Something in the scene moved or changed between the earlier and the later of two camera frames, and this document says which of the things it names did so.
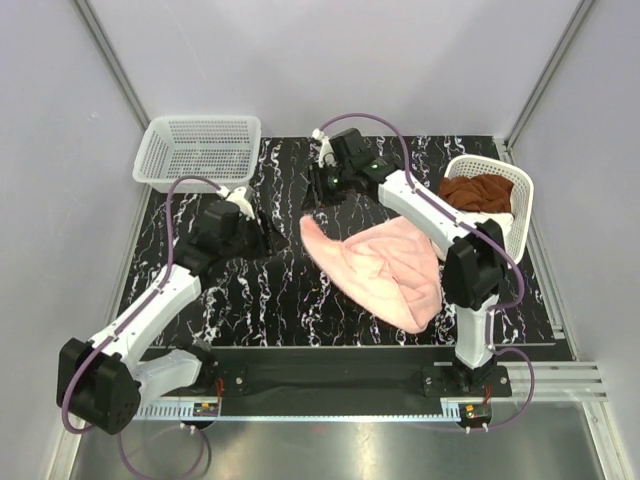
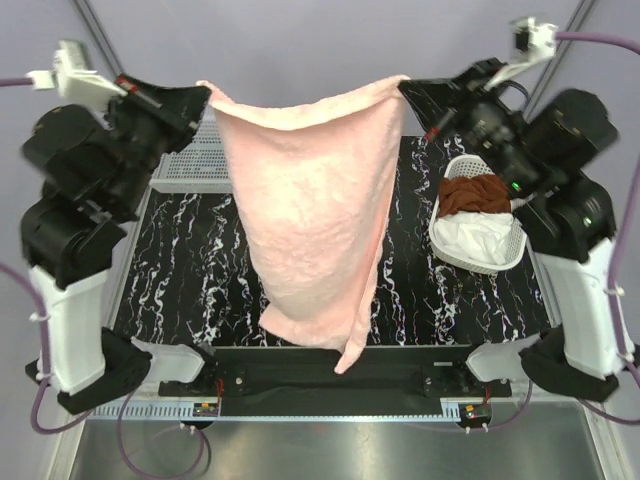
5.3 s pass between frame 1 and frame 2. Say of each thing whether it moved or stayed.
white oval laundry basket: stayed
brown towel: stayed
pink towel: moved
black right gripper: moved
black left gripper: moved
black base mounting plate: stayed
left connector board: stayed
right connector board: stayed
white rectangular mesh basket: stayed
